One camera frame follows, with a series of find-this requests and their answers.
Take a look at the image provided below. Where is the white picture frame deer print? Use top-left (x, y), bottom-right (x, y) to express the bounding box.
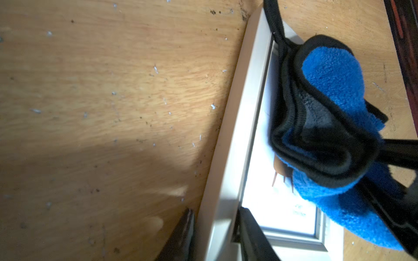
top-left (192, 7), bottom-right (344, 261)

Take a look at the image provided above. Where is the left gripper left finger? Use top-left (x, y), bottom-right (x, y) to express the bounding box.
top-left (155, 208), bottom-right (195, 261)

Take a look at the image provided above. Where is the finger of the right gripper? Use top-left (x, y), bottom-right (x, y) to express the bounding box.
top-left (359, 139), bottom-right (418, 258)

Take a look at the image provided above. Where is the blue microfiber cloth black trim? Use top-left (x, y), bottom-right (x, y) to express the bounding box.
top-left (263, 1), bottom-right (404, 251)

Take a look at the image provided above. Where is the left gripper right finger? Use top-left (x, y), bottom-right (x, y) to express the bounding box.
top-left (233, 207), bottom-right (280, 261)

